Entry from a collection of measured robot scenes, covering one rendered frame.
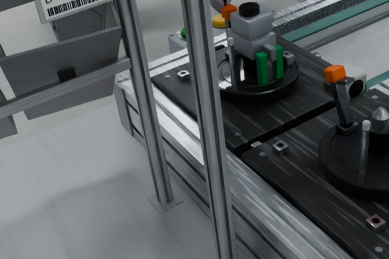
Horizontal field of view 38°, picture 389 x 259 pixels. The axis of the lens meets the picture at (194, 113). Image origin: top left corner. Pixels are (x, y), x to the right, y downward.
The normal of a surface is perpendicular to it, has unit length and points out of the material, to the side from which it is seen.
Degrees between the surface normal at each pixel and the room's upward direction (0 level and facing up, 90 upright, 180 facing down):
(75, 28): 90
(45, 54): 135
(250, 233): 90
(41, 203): 0
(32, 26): 0
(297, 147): 0
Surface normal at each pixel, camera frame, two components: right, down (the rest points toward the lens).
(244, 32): -0.83, 0.40
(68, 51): 0.34, 0.93
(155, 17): -0.11, -0.81
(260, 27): 0.54, 0.43
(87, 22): 0.35, 0.51
